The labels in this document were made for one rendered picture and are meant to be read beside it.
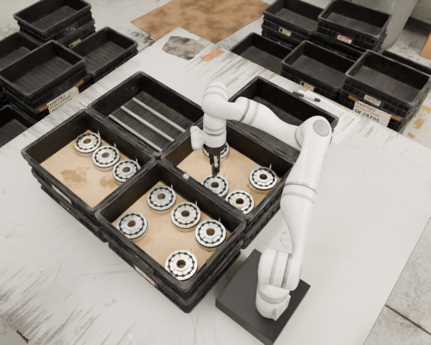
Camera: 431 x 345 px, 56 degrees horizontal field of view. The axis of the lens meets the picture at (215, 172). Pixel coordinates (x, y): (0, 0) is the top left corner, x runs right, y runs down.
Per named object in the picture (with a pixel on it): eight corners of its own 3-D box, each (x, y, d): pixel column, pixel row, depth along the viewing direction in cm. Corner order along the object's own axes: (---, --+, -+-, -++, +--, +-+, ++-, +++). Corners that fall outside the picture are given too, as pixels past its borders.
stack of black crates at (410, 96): (403, 131, 262) (434, 76, 226) (384, 160, 248) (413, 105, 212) (347, 105, 277) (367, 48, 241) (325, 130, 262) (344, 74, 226)
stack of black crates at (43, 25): (78, 46, 311) (61, -12, 276) (106, 61, 301) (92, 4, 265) (35, 72, 292) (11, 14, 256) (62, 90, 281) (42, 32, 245)
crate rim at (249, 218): (297, 168, 146) (299, 164, 144) (247, 224, 131) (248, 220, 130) (212, 116, 161) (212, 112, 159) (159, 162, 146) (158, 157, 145)
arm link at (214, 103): (204, 99, 111) (251, 117, 114) (209, 78, 116) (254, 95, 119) (196, 116, 116) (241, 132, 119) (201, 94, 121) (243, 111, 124)
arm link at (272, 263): (255, 272, 101) (252, 296, 115) (293, 283, 99) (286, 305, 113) (264, 239, 106) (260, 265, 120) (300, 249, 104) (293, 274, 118)
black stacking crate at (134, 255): (245, 239, 139) (247, 222, 130) (187, 305, 125) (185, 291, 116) (161, 179, 154) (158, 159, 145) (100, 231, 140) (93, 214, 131)
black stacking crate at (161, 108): (211, 133, 168) (211, 113, 159) (161, 177, 154) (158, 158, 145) (143, 91, 183) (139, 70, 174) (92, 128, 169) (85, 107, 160)
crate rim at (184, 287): (247, 224, 131) (248, 221, 130) (185, 294, 117) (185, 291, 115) (158, 162, 146) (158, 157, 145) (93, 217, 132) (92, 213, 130)
